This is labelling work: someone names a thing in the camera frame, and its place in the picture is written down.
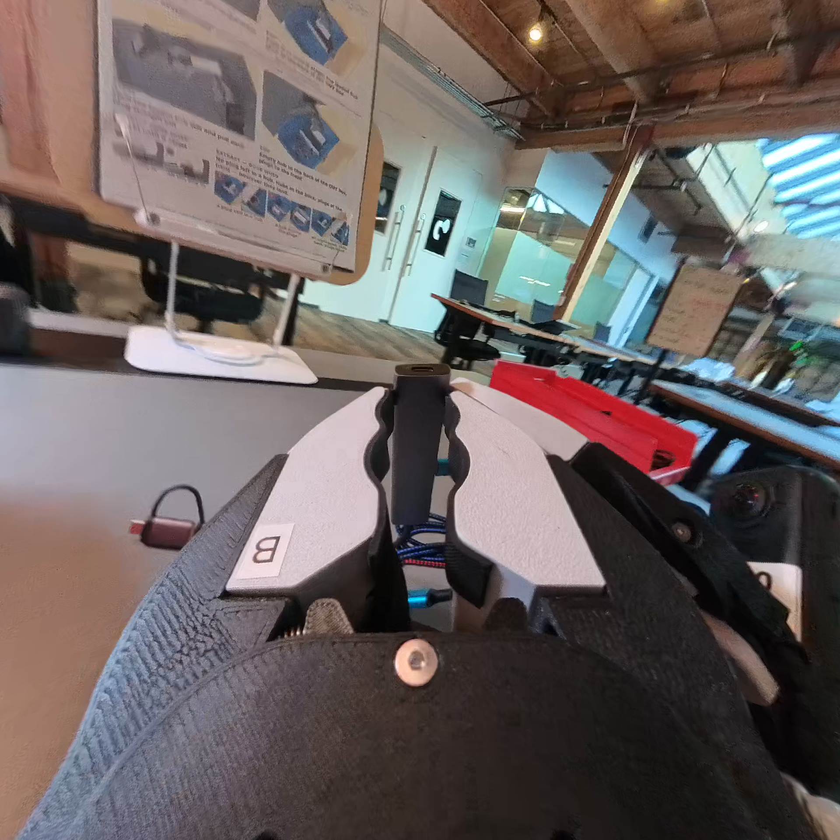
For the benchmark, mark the ceiling spot light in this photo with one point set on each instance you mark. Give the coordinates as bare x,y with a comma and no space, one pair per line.
535,31

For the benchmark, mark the red plastic bin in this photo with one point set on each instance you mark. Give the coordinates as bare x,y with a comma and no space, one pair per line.
590,407

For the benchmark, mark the light blue usb plug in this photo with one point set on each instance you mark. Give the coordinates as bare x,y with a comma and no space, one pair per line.
430,596

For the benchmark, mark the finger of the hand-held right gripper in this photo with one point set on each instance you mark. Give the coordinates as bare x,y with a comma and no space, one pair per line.
525,420

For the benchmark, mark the brown paper note board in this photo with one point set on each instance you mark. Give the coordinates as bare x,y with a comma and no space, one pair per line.
695,308

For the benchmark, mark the white board stand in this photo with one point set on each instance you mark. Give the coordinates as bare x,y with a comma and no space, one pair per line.
164,348

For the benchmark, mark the maroon USB dongle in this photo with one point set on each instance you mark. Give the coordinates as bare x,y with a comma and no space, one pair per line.
167,528

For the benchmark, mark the wooden display board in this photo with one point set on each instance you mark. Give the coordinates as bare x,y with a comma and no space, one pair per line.
371,216

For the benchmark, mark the long wooden desk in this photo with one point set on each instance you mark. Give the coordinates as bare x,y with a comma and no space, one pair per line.
525,328

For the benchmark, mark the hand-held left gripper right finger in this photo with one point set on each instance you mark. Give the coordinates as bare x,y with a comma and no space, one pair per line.
518,512

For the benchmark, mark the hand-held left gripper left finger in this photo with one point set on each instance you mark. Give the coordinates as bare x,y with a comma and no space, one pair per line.
321,499

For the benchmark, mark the black office chair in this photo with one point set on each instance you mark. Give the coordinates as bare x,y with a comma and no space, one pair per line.
467,308

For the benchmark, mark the grey topped desk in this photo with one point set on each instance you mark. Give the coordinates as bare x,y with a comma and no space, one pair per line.
754,413

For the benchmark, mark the black usb hub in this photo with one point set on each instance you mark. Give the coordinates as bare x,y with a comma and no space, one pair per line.
417,446

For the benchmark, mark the printed instruction sheet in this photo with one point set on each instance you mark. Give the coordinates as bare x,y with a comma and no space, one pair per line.
229,131

